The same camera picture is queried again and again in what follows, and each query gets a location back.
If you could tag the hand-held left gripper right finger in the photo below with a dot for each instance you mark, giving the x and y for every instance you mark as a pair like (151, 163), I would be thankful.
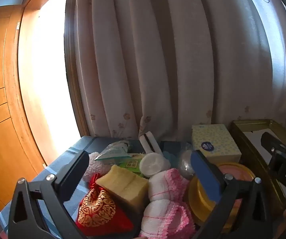
(205, 176)

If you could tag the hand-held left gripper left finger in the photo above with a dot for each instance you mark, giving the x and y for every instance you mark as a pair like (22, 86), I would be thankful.
(75, 169)

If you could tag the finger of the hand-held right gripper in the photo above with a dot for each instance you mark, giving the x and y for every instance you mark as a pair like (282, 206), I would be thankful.
(275, 144)

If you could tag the pink fluffy cloth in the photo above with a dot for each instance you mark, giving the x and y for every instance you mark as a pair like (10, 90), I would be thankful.
(95, 169)

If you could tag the clear plastic bag ball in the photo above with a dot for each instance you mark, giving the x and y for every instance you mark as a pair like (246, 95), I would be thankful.
(185, 164)

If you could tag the gold tin box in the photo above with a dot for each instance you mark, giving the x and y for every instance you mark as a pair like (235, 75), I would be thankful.
(255, 164)

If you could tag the clear zip bag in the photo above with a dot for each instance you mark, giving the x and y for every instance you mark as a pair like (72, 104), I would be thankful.
(113, 151)

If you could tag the teal cloth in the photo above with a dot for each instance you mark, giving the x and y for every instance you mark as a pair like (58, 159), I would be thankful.
(169, 156)

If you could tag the pink and white towel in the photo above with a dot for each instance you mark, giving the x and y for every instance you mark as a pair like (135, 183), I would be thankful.
(165, 191)

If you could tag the red and gold pouch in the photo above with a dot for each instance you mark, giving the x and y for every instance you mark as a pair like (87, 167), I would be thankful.
(95, 209)

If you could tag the yellow sponge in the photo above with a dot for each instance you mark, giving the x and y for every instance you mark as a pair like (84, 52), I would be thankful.
(125, 186)

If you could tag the white cotton pad roll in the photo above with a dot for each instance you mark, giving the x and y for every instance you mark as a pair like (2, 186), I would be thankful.
(150, 164)

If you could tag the green tissue pack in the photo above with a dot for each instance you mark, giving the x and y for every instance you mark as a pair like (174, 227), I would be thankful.
(131, 164)

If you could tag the white foam roll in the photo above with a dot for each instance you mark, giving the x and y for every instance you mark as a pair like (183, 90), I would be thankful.
(152, 144)

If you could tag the blue plaid tablecloth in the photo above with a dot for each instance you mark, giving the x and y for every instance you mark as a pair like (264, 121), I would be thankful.
(58, 161)

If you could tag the yellow round container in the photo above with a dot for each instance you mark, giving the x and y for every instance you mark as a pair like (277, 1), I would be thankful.
(200, 199)

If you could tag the yellow patterned tissue box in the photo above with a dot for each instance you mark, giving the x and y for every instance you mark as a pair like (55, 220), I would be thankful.
(215, 137)

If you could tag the cream floral curtain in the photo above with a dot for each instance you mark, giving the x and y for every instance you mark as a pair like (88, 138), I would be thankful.
(157, 54)

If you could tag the wooden door frame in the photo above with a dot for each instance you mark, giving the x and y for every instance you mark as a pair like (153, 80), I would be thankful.
(70, 54)

